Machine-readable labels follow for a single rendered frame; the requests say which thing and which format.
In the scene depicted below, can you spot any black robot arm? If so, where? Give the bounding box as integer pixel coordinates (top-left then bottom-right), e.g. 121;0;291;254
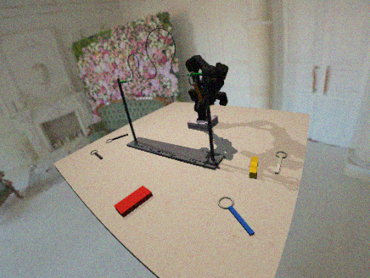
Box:
186;55;229;120

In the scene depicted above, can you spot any yellow rectangular block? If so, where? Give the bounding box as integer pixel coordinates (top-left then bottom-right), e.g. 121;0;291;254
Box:
249;157;258;178

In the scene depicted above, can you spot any grey loop with blue handle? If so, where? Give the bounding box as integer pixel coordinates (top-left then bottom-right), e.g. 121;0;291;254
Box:
218;197;255;236

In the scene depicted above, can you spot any red rectangular block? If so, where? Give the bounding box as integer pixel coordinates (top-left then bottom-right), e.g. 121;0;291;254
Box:
114;186;153;218

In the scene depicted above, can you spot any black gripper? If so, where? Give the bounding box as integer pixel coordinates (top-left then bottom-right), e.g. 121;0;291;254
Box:
188;85;228;110

